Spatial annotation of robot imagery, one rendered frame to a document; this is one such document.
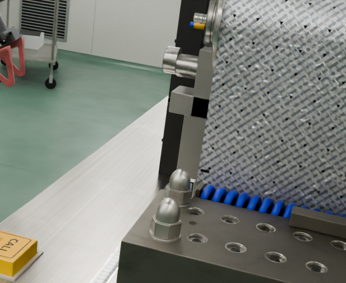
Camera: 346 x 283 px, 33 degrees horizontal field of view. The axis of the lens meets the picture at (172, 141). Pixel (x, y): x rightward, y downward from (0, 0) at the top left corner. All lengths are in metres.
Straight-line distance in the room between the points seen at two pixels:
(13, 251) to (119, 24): 5.98
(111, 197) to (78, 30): 5.91
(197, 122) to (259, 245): 0.26
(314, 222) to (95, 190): 0.47
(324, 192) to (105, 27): 6.09
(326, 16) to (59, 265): 0.48
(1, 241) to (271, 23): 0.46
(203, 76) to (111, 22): 5.93
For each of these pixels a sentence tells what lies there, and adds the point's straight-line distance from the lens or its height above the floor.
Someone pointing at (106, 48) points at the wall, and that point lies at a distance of 6.80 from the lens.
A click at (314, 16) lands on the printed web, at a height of 1.28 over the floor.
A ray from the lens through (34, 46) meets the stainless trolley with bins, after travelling 5.75.
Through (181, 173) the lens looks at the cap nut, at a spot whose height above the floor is 1.07.
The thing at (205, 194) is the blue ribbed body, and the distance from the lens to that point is 0.76.
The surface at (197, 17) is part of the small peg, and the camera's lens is 0.83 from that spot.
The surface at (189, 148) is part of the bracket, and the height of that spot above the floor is 1.05.
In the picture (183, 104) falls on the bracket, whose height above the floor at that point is 1.12.
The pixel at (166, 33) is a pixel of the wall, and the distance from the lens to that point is 6.56.
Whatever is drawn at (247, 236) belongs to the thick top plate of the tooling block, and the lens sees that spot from 0.69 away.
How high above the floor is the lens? 1.33
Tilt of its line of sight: 18 degrees down
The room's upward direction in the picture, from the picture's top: 8 degrees clockwise
